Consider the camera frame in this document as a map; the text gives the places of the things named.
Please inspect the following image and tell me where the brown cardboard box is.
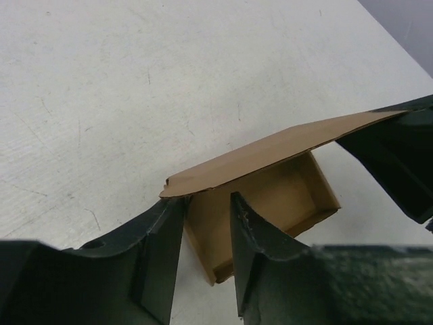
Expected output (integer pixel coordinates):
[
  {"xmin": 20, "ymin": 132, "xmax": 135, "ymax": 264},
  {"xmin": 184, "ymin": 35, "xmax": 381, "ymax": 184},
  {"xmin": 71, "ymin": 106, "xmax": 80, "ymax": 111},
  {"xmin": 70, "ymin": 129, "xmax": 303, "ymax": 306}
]
[{"xmin": 160, "ymin": 111, "xmax": 394, "ymax": 284}]

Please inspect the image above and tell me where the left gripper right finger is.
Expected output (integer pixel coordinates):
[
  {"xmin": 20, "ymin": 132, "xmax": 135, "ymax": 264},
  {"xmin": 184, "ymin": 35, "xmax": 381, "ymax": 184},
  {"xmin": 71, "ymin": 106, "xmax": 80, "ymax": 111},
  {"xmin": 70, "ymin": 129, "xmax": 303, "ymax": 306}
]
[{"xmin": 230, "ymin": 192, "xmax": 432, "ymax": 324}]

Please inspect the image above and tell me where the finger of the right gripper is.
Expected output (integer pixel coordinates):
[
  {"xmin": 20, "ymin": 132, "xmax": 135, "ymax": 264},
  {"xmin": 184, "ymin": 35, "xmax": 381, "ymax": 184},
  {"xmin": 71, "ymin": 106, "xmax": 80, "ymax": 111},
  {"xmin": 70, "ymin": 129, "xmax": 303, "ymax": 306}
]
[{"xmin": 336, "ymin": 95, "xmax": 432, "ymax": 224}]

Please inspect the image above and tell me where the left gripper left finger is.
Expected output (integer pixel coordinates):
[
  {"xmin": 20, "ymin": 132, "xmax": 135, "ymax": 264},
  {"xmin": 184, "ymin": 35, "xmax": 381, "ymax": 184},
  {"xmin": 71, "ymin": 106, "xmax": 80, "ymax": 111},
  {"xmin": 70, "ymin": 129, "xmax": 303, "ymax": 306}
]
[{"xmin": 1, "ymin": 199, "xmax": 185, "ymax": 324}]

